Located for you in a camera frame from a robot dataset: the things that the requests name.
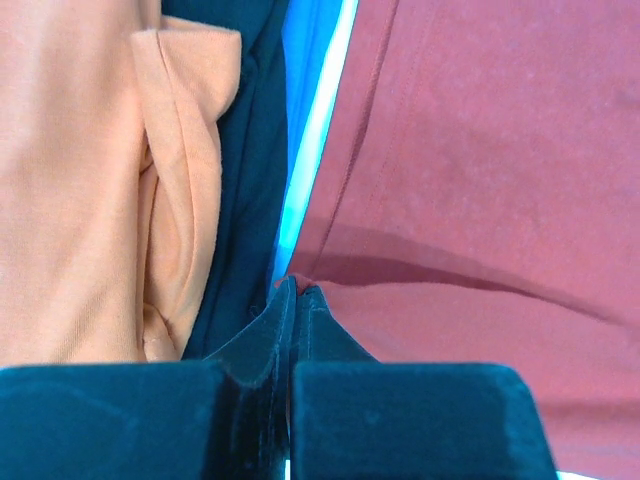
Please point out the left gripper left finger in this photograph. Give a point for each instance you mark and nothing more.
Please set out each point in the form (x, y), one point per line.
(223, 417)

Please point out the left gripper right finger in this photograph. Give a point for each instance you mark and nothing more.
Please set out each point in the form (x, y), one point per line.
(353, 417)

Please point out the red t shirt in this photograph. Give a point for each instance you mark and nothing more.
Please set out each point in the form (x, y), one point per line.
(478, 201)

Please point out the folded orange t shirt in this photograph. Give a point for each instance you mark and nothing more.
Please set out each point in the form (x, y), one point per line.
(110, 177)

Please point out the folded black t shirt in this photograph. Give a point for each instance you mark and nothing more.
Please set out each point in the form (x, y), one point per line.
(253, 135)

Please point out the folded teal t shirt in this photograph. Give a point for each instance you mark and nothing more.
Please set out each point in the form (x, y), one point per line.
(315, 37)

